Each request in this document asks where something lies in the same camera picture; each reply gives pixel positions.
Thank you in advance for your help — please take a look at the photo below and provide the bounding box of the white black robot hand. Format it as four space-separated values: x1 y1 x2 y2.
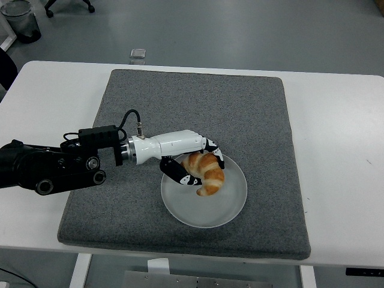
131 129 226 187

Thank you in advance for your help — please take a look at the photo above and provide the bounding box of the golden croissant bread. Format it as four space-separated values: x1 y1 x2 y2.
179 152 226 198

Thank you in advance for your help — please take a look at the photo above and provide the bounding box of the pale grey round plate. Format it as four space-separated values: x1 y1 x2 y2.
160 154 248 229

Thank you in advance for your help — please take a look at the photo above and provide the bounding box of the grey metal plate with screws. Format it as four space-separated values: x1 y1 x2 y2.
122 271 262 288

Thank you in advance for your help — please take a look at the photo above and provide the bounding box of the grey speckled square mat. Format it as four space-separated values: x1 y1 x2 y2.
56 68 311 261

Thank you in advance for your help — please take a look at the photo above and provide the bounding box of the clear small floor box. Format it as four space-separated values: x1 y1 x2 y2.
129 47 148 65

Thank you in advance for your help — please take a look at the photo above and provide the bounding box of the white table leg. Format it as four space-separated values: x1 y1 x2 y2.
299 265 316 288
68 253 92 288

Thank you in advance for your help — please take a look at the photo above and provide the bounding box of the black chair seat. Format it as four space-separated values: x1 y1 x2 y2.
0 47 19 91

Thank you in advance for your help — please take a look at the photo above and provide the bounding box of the black office chair base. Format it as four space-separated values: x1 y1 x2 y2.
44 0 95 18

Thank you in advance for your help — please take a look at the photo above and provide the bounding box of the black trash bin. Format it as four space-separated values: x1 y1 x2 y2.
0 0 42 44

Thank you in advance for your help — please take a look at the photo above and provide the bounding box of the white furniture edge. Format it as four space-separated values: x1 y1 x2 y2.
0 11 17 50

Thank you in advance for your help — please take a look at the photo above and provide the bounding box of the black table control panel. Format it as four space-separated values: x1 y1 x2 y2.
345 266 384 277

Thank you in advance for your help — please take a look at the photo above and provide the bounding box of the white bracket under table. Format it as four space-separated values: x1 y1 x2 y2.
146 257 172 275

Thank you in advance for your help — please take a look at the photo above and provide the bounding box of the black floor cable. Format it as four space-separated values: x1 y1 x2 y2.
0 265 40 288

